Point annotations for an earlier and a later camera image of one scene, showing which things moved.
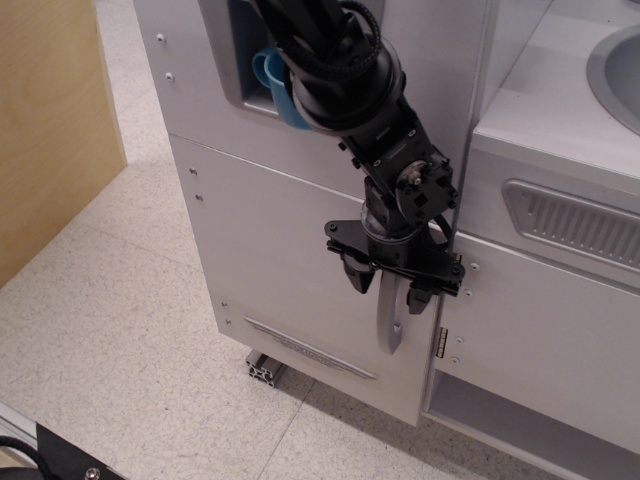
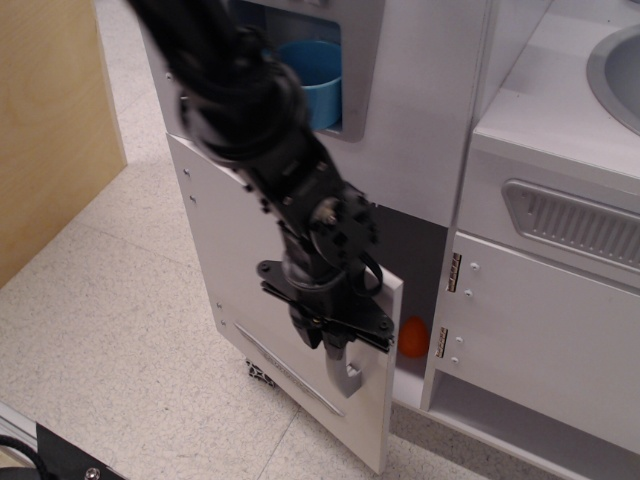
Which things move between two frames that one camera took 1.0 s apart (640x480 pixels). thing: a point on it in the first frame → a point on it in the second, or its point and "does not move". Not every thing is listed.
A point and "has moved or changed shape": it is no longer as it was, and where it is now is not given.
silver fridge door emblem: (309, 350) → (288, 370)
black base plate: (64, 461) does not move
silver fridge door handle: (389, 323) → (347, 384)
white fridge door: (280, 289) has moved or changed shape
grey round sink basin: (613, 72) does not move
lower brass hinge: (441, 342) does not move
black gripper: (425, 258) → (340, 307)
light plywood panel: (61, 139) does not move
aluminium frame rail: (16, 425) does not move
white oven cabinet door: (544, 336) does not move
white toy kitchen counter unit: (538, 358) does not move
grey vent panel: (599, 229) does not move
